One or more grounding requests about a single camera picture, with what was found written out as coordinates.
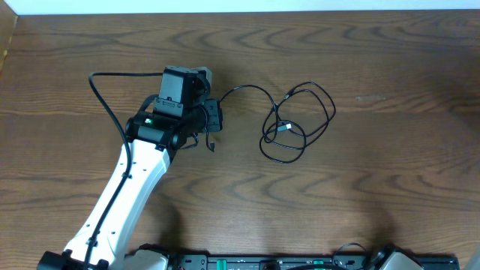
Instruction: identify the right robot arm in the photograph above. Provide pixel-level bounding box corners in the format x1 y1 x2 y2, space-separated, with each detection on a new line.
364 244 461 270

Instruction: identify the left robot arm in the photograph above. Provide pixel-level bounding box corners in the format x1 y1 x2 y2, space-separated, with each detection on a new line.
37 66 222 269

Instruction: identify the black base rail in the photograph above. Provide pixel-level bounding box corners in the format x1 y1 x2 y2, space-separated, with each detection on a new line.
123 243 461 270

